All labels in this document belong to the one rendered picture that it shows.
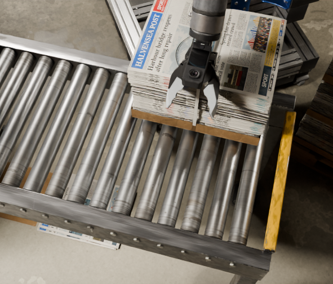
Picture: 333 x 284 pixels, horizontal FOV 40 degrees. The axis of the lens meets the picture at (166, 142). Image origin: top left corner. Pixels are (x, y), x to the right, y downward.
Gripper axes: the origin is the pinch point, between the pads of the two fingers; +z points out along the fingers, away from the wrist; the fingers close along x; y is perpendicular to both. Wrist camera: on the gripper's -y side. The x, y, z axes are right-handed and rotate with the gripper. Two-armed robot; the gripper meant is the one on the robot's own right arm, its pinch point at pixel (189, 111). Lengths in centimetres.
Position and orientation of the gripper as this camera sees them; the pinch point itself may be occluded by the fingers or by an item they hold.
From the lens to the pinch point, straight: 111.8
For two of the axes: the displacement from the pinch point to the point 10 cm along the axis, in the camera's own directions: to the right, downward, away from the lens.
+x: -9.7, -2.3, 1.3
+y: 2.2, -4.8, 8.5
